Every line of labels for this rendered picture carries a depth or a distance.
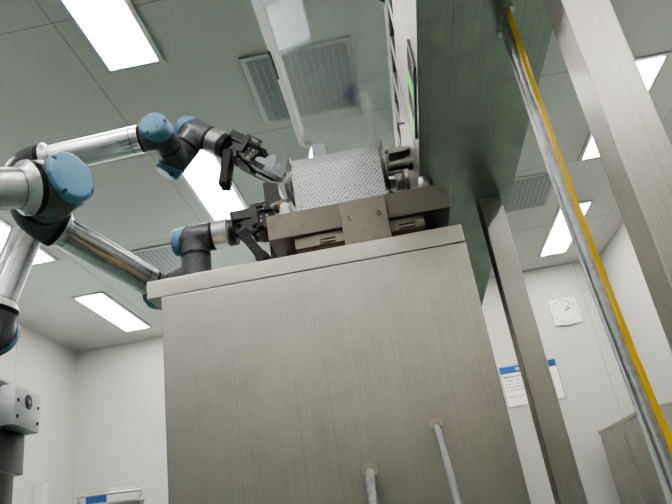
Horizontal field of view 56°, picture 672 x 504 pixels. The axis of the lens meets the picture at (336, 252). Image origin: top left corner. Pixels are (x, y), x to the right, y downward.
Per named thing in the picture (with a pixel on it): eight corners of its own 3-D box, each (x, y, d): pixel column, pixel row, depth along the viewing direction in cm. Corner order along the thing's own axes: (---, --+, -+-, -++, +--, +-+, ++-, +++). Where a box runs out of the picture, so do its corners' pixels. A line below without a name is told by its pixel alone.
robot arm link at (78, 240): (-19, 226, 141) (159, 322, 169) (5, 206, 135) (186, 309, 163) (1, 188, 148) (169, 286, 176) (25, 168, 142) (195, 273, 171)
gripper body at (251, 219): (272, 199, 162) (225, 208, 163) (275, 229, 159) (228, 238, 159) (278, 212, 169) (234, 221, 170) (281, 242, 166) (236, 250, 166)
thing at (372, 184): (302, 252, 160) (293, 188, 167) (395, 235, 158) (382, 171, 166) (302, 251, 159) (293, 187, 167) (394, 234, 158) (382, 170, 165)
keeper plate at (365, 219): (346, 251, 136) (339, 206, 141) (393, 243, 136) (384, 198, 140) (345, 247, 134) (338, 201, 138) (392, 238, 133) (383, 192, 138)
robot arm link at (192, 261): (192, 307, 165) (190, 268, 170) (220, 293, 159) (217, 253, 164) (167, 302, 160) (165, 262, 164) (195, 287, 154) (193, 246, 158)
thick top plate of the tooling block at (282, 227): (283, 267, 154) (280, 245, 157) (447, 237, 152) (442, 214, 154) (268, 240, 140) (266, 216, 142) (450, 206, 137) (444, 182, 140)
